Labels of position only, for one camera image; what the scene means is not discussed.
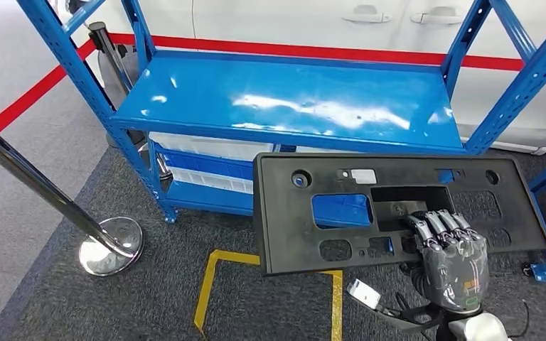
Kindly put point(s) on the yellow floor tape square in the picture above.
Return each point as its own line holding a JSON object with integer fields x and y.
{"x": 207, "y": 282}

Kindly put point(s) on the black plastic panel part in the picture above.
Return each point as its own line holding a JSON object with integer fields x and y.
{"x": 292, "y": 235}

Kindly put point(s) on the red barrier belt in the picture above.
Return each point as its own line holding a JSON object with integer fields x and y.
{"x": 301, "y": 49}
{"x": 33, "y": 91}

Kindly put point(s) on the chrome stanchion post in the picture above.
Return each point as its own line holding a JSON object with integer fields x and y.
{"x": 108, "y": 49}
{"x": 33, "y": 181}

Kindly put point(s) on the white car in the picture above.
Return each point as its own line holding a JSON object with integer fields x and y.
{"x": 277, "y": 19}

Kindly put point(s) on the black camera bracket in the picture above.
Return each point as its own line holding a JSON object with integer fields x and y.
{"x": 409, "y": 320}

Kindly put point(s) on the blue metal shelf rack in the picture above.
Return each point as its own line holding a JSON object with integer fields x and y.
{"x": 254, "y": 80}

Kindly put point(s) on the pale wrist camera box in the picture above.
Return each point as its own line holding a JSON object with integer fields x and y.
{"x": 363, "y": 294}

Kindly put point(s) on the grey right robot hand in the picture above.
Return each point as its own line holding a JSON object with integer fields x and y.
{"x": 461, "y": 273}

